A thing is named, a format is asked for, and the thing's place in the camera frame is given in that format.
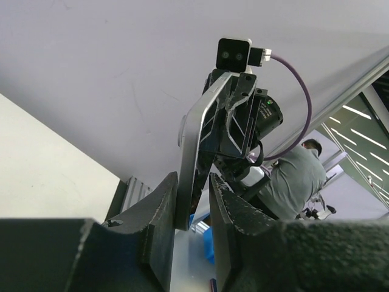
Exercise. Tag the silver-edged black phone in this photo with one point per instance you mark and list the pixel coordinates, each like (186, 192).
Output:
(191, 136)

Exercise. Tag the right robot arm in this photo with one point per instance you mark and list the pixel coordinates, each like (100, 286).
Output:
(266, 115)

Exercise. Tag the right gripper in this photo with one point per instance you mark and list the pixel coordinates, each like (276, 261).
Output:
(227, 129)

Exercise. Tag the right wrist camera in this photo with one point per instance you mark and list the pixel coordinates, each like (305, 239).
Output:
(232, 54)

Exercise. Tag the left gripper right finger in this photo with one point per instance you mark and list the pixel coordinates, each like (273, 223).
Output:
(256, 253)

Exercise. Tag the person in grey shirt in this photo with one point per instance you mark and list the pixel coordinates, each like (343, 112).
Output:
(298, 175)

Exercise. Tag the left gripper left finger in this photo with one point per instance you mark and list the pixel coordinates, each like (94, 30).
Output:
(132, 251)

